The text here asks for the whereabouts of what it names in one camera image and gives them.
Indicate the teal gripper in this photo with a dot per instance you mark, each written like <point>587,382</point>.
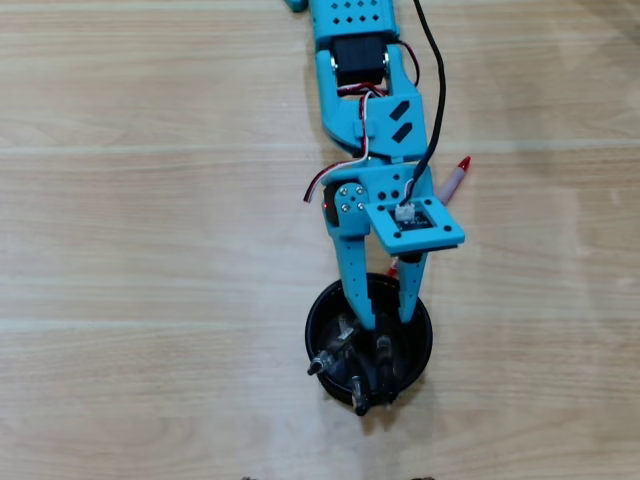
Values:
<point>384,184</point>

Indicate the black grip retractable pen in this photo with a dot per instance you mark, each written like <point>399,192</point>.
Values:
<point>384,355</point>

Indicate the capped clear black pen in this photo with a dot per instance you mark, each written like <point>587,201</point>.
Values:
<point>325,359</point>

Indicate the clear barrel retractable pen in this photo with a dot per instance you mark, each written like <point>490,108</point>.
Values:
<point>359,395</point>

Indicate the red retractable pen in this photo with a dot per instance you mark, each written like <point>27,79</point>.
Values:
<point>457,175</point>

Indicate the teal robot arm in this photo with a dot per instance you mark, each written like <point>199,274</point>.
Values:
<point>350,20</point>

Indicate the black mesh pen holder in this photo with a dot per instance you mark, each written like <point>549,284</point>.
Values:
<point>314,320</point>

